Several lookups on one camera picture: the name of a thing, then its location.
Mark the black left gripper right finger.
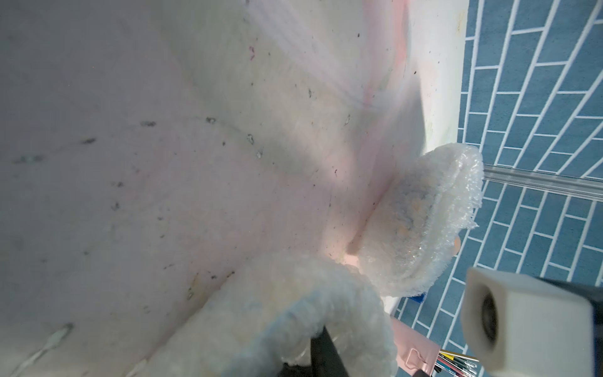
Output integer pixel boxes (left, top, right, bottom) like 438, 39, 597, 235
310, 327, 349, 377

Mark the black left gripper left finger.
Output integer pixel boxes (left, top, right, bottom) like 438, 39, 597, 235
277, 363, 311, 377

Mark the clear bubble wrap sheet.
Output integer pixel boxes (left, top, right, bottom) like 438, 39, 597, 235
356, 143, 484, 297
140, 251, 397, 376

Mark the blue tape dispenser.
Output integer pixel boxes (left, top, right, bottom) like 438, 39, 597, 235
409, 292, 426, 304

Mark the pink pencil holder cup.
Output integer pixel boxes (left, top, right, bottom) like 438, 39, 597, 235
390, 317, 441, 376

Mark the bundle of coloured pencils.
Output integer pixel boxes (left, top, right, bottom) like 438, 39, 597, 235
435, 350, 479, 377

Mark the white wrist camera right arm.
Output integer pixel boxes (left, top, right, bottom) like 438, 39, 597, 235
461, 268, 602, 376

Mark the aluminium corner frame post right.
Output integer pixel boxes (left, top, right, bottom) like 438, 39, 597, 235
484, 165, 602, 202

